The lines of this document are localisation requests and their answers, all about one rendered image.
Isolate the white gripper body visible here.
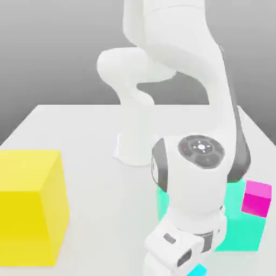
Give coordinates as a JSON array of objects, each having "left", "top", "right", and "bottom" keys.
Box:
[{"left": 143, "top": 251, "right": 189, "bottom": 276}]

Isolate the small cyan cube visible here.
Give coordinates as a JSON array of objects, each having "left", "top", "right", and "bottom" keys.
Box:
[{"left": 186, "top": 263, "right": 208, "bottom": 276}]

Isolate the small magenta cube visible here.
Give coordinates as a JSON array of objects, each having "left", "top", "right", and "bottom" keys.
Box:
[{"left": 240, "top": 180, "right": 273, "bottom": 219}]

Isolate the large turquoise box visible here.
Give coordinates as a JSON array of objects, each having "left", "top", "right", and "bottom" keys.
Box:
[{"left": 156, "top": 177, "right": 267, "bottom": 252}]

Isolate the large yellow box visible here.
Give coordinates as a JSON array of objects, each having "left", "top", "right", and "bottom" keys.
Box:
[{"left": 0, "top": 150, "right": 70, "bottom": 267}]

